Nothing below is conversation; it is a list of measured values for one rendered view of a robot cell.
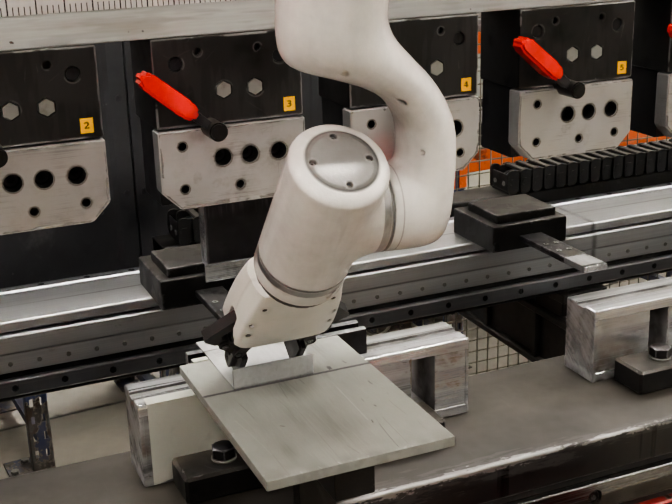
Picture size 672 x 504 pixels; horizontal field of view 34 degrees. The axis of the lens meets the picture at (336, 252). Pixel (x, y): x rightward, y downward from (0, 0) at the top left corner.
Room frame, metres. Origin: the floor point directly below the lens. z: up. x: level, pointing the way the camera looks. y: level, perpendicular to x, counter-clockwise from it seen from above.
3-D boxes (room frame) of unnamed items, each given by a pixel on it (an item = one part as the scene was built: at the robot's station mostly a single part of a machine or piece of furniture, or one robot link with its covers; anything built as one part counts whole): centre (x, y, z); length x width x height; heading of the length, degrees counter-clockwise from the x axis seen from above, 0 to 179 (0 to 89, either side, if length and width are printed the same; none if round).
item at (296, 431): (0.98, 0.03, 1.00); 0.26 x 0.18 x 0.01; 23
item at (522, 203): (1.44, -0.28, 1.01); 0.26 x 0.12 x 0.05; 23
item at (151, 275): (1.26, 0.15, 1.01); 0.26 x 0.12 x 0.05; 23
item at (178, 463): (1.08, 0.03, 0.89); 0.30 x 0.05 x 0.03; 113
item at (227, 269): (1.11, 0.09, 1.13); 0.10 x 0.02 x 0.10; 113
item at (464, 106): (1.18, -0.07, 1.26); 0.15 x 0.09 x 0.17; 113
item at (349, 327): (1.13, 0.07, 0.98); 0.20 x 0.03 x 0.03; 113
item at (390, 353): (1.14, 0.04, 0.92); 0.39 x 0.06 x 0.10; 113
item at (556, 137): (1.26, -0.26, 1.26); 0.15 x 0.09 x 0.17; 113
